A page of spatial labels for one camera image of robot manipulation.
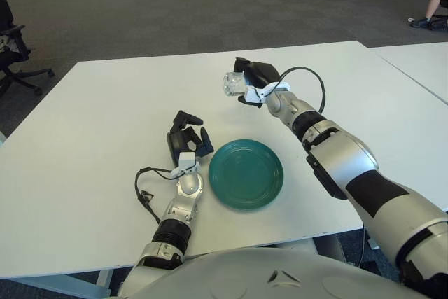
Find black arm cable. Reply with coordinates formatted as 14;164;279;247
278;66;327;116
134;166;176;225

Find white table frame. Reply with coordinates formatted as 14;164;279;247
0;270;116;296

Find seated person in shorts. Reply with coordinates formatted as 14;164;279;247
409;0;448;29

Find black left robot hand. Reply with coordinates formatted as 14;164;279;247
166;110;215;167

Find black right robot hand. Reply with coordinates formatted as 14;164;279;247
233;57;281;90

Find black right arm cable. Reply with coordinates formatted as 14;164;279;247
278;66;327;116

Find black office chair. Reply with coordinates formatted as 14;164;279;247
0;0;55;99

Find clear plastic bottle blue cap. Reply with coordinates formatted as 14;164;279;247
222;71;250;97

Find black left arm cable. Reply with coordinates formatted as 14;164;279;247
134;166;176;225

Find green round plate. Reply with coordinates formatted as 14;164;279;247
208;139;285;213

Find grey robot torso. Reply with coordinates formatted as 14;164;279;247
125;246;421;299

